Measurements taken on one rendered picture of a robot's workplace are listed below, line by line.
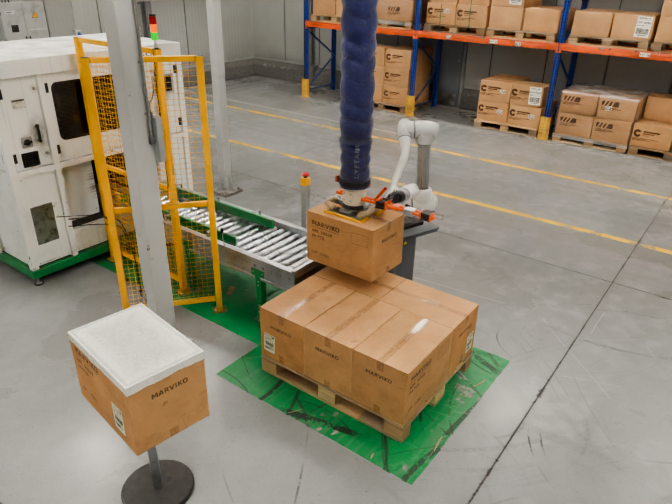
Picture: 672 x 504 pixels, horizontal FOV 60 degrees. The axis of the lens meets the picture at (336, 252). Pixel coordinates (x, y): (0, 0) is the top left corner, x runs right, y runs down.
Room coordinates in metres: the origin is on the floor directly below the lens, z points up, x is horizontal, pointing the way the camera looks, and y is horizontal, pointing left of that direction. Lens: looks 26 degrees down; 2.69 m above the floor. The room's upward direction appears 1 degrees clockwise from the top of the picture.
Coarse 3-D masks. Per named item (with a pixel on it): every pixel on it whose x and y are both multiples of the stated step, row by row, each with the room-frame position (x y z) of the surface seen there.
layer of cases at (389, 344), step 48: (336, 288) 3.70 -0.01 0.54; (384, 288) 3.72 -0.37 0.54; (432, 288) 3.73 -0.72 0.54; (288, 336) 3.27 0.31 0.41; (336, 336) 3.08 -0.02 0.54; (384, 336) 3.10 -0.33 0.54; (432, 336) 3.11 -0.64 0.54; (336, 384) 3.02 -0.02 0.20; (384, 384) 2.81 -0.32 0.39; (432, 384) 3.01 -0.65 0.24
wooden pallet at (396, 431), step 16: (272, 368) 3.36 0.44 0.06; (288, 368) 3.27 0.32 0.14; (464, 368) 3.44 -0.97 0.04; (304, 384) 3.24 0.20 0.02; (320, 384) 3.10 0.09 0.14; (336, 400) 3.04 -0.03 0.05; (352, 400) 2.94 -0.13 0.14; (432, 400) 3.07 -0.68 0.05; (352, 416) 2.94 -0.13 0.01; (368, 416) 2.93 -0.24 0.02; (384, 416) 2.80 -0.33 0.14; (384, 432) 2.79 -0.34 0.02; (400, 432) 2.72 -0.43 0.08
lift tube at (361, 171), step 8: (344, 144) 3.84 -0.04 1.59; (368, 144) 3.85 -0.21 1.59; (344, 152) 3.85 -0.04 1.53; (352, 152) 3.82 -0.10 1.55; (360, 152) 3.81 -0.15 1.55; (368, 152) 3.86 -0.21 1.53; (344, 160) 3.85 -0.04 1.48; (352, 160) 3.81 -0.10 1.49; (360, 160) 3.82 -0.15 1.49; (368, 160) 3.85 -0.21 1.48; (344, 168) 3.84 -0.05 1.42; (352, 168) 3.82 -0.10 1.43; (360, 168) 3.82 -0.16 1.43; (368, 168) 3.87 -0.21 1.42; (344, 176) 3.84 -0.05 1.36; (352, 176) 3.81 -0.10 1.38; (360, 176) 3.81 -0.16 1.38; (368, 176) 3.86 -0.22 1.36
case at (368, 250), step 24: (312, 216) 3.90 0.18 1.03; (336, 216) 3.82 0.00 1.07; (384, 216) 3.84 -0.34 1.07; (312, 240) 3.90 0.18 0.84; (336, 240) 3.77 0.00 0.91; (360, 240) 3.64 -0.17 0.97; (384, 240) 3.69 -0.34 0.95; (336, 264) 3.76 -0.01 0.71; (360, 264) 3.63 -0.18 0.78; (384, 264) 3.70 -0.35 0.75
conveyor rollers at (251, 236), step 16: (192, 208) 5.17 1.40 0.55; (208, 224) 4.84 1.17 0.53; (224, 224) 4.87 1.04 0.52; (240, 224) 4.81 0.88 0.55; (256, 224) 4.84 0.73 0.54; (240, 240) 4.54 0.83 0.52; (256, 240) 4.48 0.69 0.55; (272, 240) 4.49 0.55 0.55; (288, 240) 4.51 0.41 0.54; (304, 240) 4.54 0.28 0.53; (272, 256) 4.21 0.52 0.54; (288, 256) 4.23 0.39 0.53; (304, 256) 4.26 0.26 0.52
